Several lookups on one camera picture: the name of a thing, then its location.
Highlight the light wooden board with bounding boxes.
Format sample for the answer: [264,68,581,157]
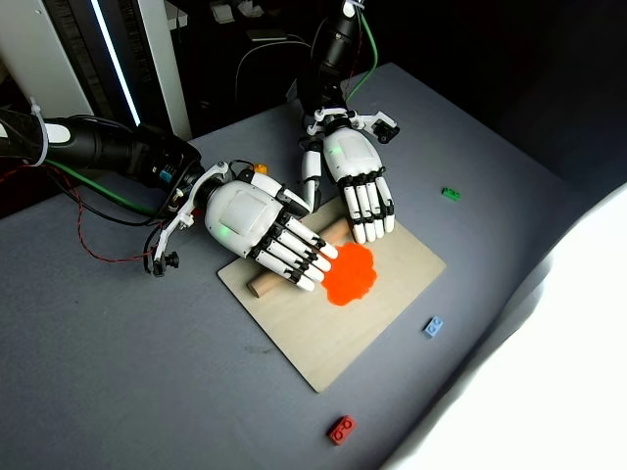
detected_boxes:
[217,195,448,395]

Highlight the light blue toy brick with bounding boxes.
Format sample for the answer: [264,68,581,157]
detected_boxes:
[422,315,446,340]

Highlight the red toy brick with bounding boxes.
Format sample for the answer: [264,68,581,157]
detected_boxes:
[327,414,358,446]

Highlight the wooden rolling pin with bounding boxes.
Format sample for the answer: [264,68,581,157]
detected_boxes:
[246,218,352,299]

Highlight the grey table cloth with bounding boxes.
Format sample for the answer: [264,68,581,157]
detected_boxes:
[0,62,589,470]

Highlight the white column with light strip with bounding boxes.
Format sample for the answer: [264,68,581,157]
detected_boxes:
[0,0,192,141]

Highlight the flat orange dough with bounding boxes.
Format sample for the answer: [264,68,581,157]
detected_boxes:
[320,241,380,307]

